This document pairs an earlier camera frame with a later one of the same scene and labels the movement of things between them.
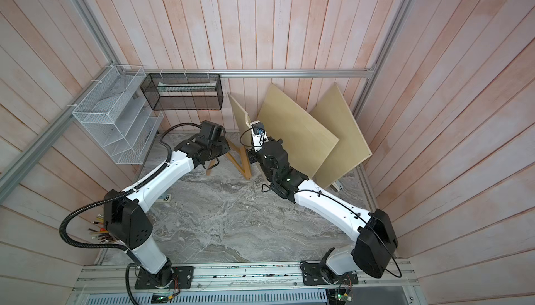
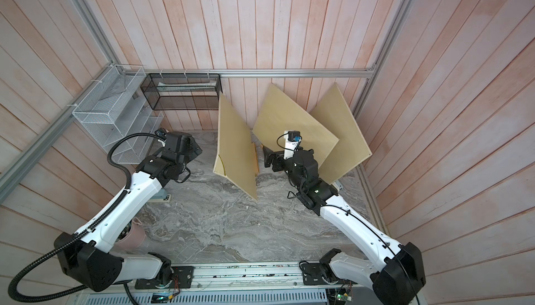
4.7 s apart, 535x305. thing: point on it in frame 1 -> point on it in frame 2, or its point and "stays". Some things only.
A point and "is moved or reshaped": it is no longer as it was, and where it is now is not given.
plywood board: x=351 y=150 stays
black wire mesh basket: x=184 y=91 stays
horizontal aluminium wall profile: x=258 y=72 stays
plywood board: x=308 y=143 stays
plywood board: x=241 y=117 is moved or reshaped
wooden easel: x=246 y=172 is moved or reshaped
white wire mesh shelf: x=114 y=110 stays
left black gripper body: x=220 y=148 -> x=190 y=156
